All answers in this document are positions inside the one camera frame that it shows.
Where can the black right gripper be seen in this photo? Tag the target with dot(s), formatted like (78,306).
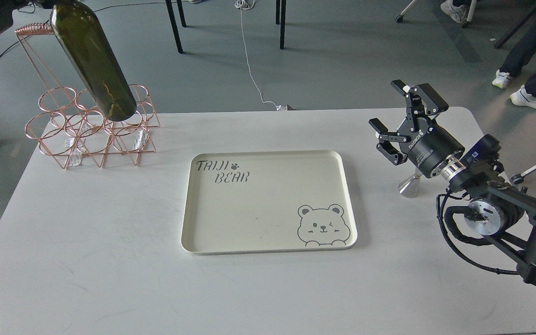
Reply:
(419,138)

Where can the silver metal jigger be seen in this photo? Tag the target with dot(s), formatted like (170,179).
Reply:
(409,188)

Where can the copper wire wine rack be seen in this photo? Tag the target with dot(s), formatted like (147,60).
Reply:
(70,128)

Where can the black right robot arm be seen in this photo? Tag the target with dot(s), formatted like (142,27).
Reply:
(479,207)

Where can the cream bear serving tray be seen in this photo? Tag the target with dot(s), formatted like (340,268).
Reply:
(273,201)

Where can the white chair base with caster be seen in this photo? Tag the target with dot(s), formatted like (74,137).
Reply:
(520,177)

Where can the dark green wine bottle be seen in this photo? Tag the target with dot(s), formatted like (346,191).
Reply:
(80,34)

